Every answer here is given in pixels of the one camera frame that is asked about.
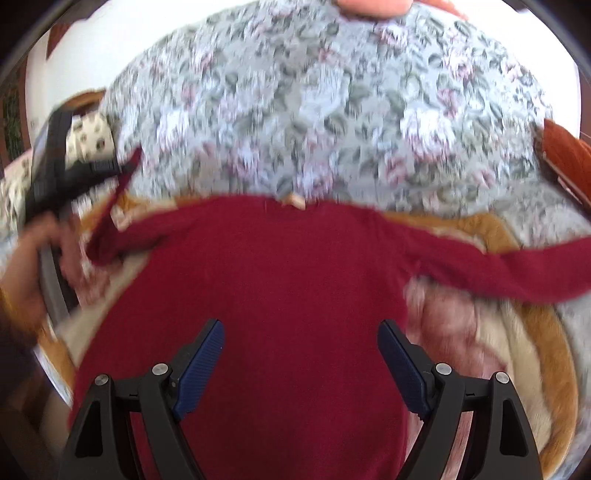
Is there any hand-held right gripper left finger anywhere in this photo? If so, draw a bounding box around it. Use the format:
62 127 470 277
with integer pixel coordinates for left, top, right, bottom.
58 318 225 480

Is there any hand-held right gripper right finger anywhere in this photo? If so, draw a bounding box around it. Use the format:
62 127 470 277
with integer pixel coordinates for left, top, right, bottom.
377 318 542 480

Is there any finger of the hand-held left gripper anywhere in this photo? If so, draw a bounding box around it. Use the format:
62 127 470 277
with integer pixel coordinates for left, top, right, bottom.
76 154 139 195

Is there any dark red pillow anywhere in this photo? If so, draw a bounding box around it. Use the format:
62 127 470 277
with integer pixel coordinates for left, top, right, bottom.
69 148 591 480

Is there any person's left forearm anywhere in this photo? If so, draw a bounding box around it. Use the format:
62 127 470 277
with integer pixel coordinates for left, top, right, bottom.
0 318 44 416

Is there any person's left hand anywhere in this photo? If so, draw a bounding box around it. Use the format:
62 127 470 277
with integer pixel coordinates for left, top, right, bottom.
0 217 88 333

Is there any cream spotted pillow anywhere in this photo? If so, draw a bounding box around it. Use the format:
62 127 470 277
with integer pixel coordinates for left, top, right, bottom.
65 111 116 162

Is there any orange and cream plush blanket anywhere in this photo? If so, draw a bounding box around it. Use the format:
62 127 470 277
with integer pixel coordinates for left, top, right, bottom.
37 194 583 480

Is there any floral bedspread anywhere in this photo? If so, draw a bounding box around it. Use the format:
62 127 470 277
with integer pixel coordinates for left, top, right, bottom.
99 0 591 352

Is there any orange cushion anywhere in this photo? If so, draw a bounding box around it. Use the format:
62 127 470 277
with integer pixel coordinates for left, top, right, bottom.
531 117 591 208

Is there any pink cloth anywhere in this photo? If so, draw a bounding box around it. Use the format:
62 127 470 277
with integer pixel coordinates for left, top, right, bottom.
335 0 414 21

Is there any wooden bed frame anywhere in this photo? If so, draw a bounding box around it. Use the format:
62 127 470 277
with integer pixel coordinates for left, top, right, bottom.
67 90 108 114

